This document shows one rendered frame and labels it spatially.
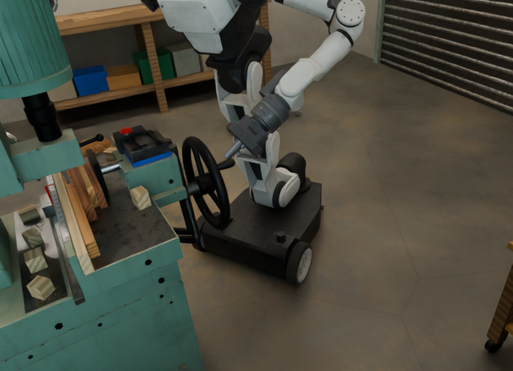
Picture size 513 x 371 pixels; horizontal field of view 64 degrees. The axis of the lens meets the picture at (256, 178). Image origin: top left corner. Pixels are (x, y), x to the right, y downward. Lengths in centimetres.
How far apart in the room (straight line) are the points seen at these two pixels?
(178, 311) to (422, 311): 114
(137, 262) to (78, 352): 31
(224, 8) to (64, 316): 93
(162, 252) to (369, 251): 143
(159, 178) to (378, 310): 119
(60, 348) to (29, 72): 60
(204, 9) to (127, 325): 90
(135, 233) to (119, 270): 9
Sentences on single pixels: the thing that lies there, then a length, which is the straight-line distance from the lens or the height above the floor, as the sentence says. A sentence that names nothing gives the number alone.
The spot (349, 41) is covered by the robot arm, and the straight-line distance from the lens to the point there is 121.
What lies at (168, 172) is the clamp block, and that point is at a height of 92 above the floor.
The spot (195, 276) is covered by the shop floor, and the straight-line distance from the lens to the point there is 208.
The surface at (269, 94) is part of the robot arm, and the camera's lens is 114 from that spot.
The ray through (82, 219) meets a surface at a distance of 96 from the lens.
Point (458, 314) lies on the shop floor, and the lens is 198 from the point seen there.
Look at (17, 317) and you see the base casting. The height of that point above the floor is 80.
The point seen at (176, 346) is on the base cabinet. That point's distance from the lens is 123.
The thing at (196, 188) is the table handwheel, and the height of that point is 82.
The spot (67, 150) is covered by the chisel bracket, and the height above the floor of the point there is 105.
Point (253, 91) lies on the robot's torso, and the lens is 157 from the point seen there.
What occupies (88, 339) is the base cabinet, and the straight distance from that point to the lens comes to 109.
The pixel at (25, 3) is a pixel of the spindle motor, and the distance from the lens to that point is 90.
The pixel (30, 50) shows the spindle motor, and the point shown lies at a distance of 90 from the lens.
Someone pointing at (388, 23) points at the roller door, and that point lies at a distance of 465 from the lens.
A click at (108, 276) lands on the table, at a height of 88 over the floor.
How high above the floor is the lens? 146
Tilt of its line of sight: 33 degrees down
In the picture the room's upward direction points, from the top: 5 degrees counter-clockwise
